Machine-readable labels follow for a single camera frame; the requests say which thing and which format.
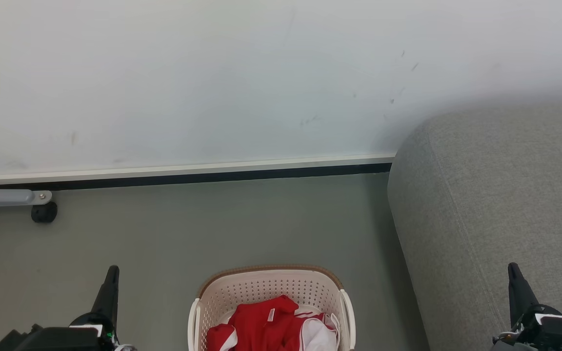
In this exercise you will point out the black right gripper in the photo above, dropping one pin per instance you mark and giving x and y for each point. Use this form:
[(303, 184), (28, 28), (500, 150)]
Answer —
[(554, 331)]

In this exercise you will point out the cream perforated laundry basket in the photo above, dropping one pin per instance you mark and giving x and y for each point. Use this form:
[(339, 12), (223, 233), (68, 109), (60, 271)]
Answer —
[(261, 285)]

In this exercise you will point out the white wall baseboard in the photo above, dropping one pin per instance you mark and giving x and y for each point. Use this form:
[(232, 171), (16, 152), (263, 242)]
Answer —
[(178, 170)]

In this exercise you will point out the black caster wheel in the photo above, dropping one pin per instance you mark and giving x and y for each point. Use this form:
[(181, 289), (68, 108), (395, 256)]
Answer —
[(44, 213)]

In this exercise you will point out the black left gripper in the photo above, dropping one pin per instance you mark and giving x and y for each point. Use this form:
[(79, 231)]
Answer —
[(61, 339)]

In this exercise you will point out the grey fabric sofa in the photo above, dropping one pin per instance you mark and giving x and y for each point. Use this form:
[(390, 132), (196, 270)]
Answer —
[(481, 204)]

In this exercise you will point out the plain red garment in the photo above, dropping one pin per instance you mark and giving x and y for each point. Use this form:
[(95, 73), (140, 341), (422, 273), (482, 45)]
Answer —
[(261, 326)]

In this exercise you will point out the grey metal stand leg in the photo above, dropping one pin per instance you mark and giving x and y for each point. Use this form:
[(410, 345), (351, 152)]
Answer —
[(3, 197)]

